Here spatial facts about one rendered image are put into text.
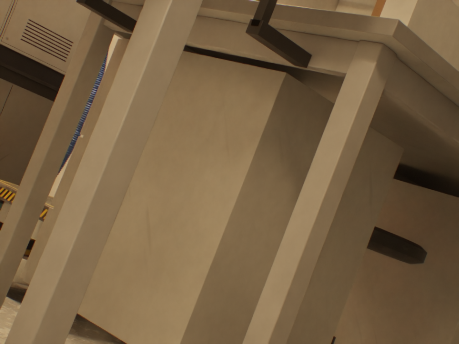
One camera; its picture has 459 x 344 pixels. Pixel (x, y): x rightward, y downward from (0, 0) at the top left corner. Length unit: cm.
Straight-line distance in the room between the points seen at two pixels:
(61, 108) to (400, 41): 87
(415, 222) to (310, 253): 127
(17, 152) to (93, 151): 241
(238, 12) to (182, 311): 59
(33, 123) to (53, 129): 155
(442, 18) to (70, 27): 231
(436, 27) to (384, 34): 15
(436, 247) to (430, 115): 103
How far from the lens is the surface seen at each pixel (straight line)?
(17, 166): 350
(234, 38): 165
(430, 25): 149
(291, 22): 151
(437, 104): 163
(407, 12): 145
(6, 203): 300
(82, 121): 354
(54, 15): 355
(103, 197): 106
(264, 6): 142
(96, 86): 357
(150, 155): 182
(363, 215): 197
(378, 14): 182
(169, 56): 108
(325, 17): 147
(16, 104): 344
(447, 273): 256
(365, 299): 267
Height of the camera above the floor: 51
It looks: 3 degrees up
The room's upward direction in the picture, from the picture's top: 21 degrees clockwise
